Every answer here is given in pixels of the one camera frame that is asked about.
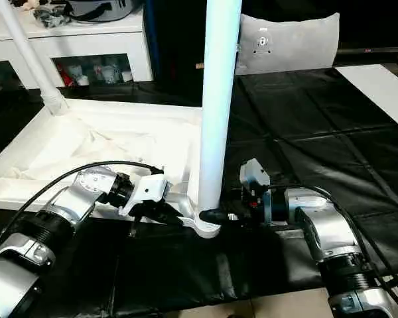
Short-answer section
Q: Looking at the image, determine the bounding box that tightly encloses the white plastic table leg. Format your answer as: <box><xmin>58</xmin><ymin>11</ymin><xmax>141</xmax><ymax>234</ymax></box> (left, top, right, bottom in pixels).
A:
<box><xmin>198</xmin><ymin>0</ymin><xmax>243</xmax><ymax>213</ymax></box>
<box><xmin>0</xmin><ymin>0</ymin><xmax>70</xmax><ymax>117</ymax></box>

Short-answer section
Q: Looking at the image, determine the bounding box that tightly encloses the black mat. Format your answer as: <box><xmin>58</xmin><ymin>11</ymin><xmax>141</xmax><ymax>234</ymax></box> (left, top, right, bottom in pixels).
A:
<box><xmin>0</xmin><ymin>68</ymin><xmax>398</xmax><ymax>314</ymax></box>

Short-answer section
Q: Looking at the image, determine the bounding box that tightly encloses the black cabinet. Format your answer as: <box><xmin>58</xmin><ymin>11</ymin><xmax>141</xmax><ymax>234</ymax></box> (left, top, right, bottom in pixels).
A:
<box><xmin>142</xmin><ymin>0</ymin><xmax>210</xmax><ymax>107</ymax></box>

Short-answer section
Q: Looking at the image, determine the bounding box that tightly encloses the grey cushion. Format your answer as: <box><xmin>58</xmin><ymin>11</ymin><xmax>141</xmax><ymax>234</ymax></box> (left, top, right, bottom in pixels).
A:
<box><xmin>235</xmin><ymin>12</ymin><xmax>341</xmax><ymax>76</ymax></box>

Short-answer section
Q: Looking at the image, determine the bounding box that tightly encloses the white flat board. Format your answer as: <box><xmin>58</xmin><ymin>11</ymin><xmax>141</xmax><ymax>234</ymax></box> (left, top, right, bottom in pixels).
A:
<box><xmin>333</xmin><ymin>64</ymin><xmax>398</xmax><ymax>136</ymax></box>

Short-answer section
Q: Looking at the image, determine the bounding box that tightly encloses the white cabinet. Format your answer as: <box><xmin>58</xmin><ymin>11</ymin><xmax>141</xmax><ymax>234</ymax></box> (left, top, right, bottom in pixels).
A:
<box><xmin>0</xmin><ymin>9</ymin><xmax>153</xmax><ymax>90</ymax></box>

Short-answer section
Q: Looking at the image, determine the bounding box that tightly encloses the dark bag on cabinet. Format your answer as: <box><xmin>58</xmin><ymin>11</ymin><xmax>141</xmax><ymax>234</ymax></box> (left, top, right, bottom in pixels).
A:
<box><xmin>66</xmin><ymin>0</ymin><xmax>143</xmax><ymax>23</ymax></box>

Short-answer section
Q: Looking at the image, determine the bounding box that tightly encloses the dark clutter pile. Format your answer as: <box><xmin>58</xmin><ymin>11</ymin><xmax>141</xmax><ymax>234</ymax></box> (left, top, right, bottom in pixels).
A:
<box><xmin>33</xmin><ymin>6</ymin><xmax>70</xmax><ymax>29</ymax></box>

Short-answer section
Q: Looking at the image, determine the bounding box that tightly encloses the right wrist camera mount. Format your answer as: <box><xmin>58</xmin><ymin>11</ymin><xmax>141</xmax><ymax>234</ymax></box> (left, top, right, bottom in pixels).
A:
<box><xmin>239</xmin><ymin>158</ymin><xmax>273</xmax><ymax>227</ymax></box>

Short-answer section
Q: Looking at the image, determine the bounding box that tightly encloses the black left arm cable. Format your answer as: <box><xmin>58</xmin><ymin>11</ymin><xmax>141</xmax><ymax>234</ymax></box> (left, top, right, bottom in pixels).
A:
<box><xmin>0</xmin><ymin>160</ymin><xmax>165</xmax><ymax>256</ymax></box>

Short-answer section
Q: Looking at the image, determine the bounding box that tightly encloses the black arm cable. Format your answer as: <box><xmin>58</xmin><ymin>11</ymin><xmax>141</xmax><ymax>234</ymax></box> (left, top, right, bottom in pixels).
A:
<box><xmin>0</xmin><ymin>160</ymin><xmax>165</xmax><ymax>256</ymax></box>
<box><xmin>268</xmin><ymin>184</ymin><xmax>398</xmax><ymax>294</ymax></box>

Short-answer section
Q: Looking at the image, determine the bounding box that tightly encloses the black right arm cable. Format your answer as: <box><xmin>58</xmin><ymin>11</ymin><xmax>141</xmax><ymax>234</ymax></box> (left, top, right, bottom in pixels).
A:
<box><xmin>268</xmin><ymin>184</ymin><xmax>398</xmax><ymax>294</ymax></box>

